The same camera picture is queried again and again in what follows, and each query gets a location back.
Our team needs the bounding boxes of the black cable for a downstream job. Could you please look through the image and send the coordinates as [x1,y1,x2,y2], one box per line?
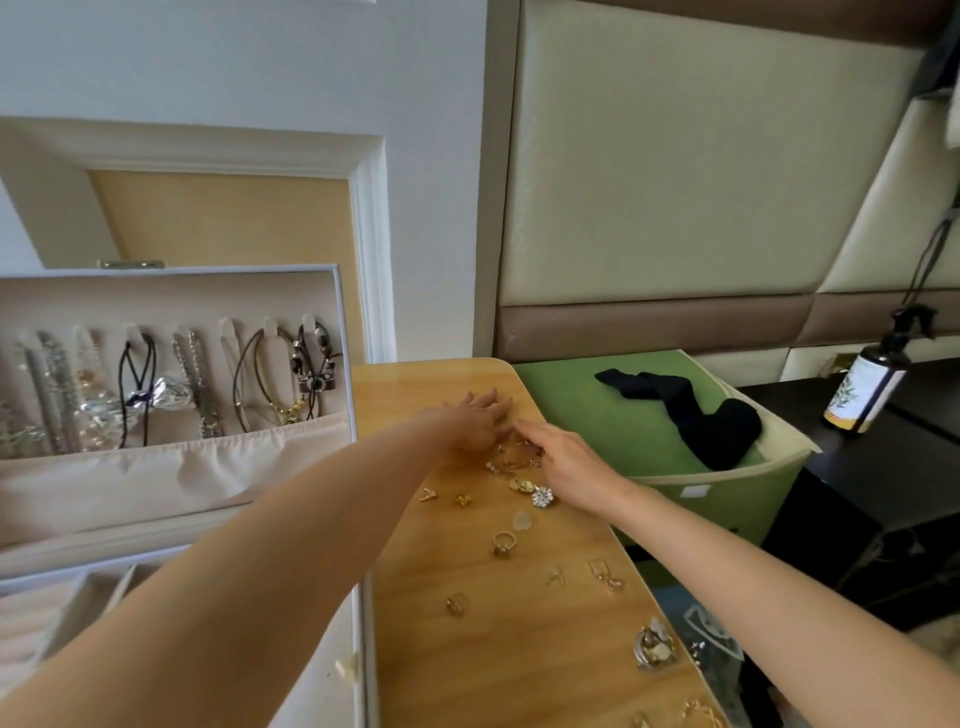
[894,180,960,326]

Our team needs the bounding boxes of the black cloth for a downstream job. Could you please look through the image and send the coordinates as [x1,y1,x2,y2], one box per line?
[594,367,765,474]

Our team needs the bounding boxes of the brown cord bead necklace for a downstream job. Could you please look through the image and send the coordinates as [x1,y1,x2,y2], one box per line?
[229,321,311,435]

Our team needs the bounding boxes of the person's right forearm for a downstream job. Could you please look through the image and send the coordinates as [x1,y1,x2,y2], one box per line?
[604,477,960,728]

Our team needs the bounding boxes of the square pendant cord necklace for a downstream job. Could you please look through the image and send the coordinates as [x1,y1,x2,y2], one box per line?
[291,313,345,423]

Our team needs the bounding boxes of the beige padded wall panel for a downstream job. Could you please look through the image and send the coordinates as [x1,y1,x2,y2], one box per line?
[492,0,960,365]

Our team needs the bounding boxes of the white hanging cloth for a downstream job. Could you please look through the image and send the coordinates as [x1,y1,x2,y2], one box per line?
[940,72,960,155]

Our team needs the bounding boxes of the dark spray bottle white label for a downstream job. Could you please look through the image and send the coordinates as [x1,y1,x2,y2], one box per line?
[822,303,941,437]

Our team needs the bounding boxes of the small earrings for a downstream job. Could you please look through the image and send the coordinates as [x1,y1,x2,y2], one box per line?
[411,426,732,728]

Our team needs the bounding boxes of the black low cabinet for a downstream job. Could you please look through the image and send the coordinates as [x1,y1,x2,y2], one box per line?
[732,355,960,635]

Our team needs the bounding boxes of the slim silver rope chain necklace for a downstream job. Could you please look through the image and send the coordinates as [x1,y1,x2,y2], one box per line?
[25,333,75,456]

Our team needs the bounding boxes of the person's right hand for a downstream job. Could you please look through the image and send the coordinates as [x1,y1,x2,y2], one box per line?
[508,417,641,521]

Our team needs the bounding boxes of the silver link chain necklace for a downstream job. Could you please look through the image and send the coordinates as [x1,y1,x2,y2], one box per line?
[171,325,228,441]

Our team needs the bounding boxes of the person's left forearm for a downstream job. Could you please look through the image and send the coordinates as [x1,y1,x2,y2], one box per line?
[0,408,464,728]

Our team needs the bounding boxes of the silver cross pendant necklace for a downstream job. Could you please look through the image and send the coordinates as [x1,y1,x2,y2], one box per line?
[0,337,33,461]

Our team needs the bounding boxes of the person's left hand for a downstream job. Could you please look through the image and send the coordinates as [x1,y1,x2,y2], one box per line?
[433,388,516,461]

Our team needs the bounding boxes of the bow pendant cord necklace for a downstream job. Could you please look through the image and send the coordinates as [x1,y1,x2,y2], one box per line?
[115,331,198,450]

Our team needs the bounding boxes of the white jewelry box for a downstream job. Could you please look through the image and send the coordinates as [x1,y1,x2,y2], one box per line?
[0,265,378,728]

